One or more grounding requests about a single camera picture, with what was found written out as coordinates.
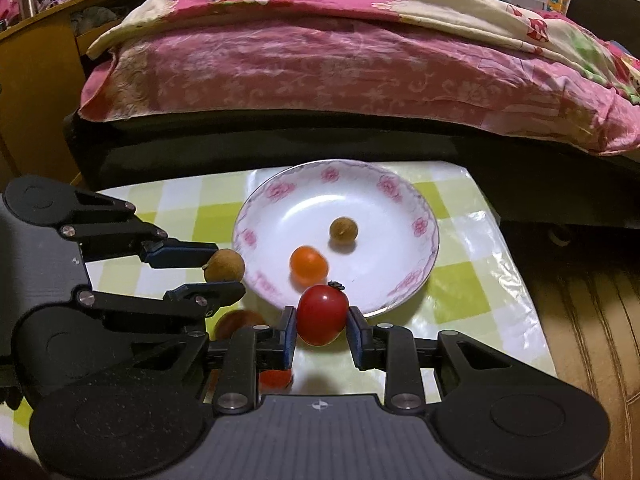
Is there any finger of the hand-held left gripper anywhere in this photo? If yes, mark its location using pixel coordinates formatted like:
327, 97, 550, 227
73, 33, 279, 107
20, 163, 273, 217
74, 281, 247, 337
59, 190, 219, 269

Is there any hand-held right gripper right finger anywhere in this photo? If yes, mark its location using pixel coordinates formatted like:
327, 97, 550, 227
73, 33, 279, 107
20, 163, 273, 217
348, 305, 506, 412

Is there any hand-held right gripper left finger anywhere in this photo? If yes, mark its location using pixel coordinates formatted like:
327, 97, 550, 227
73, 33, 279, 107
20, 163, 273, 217
117, 305, 297, 415

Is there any brown longan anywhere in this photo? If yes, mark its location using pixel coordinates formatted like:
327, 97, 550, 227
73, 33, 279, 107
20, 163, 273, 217
329, 216, 357, 243
203, 248, 246, 283

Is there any large reddish round fruit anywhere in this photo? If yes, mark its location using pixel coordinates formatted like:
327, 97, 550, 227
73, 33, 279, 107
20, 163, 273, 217
215, 309, 268, 341

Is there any red cherry tomato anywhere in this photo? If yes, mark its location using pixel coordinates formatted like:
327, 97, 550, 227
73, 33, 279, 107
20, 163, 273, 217
296, 281, 350, 347

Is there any orange cherry tomato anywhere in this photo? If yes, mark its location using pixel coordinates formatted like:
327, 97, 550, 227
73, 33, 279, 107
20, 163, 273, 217
258, 367, 295, 392
289, 245, 329, 283

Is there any white plate pink floral rim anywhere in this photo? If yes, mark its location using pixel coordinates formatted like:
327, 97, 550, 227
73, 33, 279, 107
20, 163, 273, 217
231, 159, 441, 320

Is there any green checked tablecloth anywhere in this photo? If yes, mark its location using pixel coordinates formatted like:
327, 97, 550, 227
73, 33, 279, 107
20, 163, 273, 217
0, 160, 559, 456

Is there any wooden bedside cabinet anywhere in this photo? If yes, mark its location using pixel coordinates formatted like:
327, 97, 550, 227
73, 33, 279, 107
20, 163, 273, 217
0, 0, 186, 186

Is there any pink patterned bedsheet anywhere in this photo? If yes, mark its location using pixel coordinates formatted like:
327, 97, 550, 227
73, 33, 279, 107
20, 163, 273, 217
80, 22, 640, 157

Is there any grey cloth in cabinet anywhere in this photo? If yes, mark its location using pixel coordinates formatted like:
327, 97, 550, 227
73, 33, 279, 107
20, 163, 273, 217
70, 4, 126, 33

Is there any dark bed frame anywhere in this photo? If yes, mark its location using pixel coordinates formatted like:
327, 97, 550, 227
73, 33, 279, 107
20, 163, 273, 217
62, 105, 640, 233

